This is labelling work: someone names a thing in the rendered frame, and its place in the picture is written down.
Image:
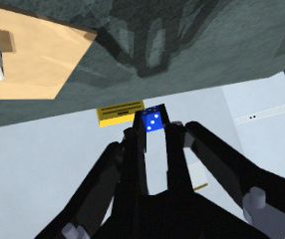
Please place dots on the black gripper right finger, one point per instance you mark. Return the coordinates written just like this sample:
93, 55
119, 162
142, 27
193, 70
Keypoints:
261, 192

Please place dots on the blue die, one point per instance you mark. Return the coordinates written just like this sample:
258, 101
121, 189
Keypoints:
151, 119

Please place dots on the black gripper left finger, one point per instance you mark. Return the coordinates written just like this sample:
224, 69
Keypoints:
84, 213

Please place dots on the tan square mat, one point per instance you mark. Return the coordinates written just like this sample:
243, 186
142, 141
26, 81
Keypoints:
39, 53

